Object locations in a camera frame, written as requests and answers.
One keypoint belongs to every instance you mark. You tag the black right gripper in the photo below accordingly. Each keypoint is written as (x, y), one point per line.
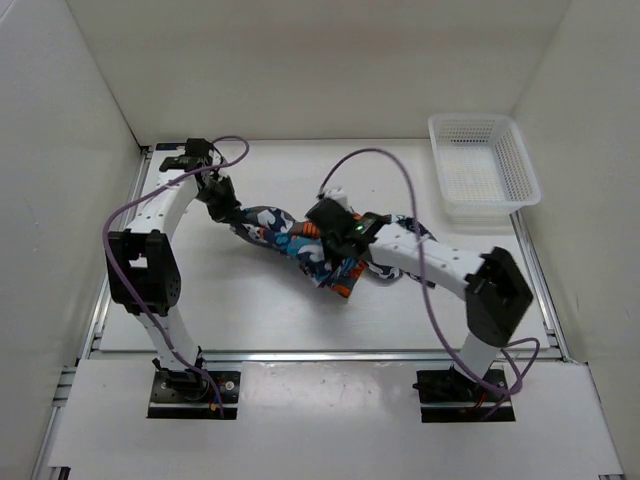
(333, 255)

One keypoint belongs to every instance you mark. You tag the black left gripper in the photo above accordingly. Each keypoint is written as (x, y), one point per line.
(229, 208)

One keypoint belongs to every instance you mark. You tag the colourful patterned shorts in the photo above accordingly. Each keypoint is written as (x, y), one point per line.
(277, 230)

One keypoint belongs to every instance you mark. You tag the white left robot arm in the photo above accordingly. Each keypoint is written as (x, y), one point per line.
(142, 271)

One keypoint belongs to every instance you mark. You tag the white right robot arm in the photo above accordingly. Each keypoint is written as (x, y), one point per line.
(495, 292)

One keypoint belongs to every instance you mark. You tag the blue label sticker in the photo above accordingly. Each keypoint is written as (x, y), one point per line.
(169, 146)

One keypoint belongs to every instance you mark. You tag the white perforated plastic basket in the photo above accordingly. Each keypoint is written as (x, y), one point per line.
(483, 168)

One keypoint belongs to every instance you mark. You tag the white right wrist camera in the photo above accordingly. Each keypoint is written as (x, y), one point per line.
(336, 194)

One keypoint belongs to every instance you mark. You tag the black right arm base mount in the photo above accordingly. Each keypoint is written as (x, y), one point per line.
(446, 396)

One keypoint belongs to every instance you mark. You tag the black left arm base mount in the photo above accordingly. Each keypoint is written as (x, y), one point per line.
(185, 395)

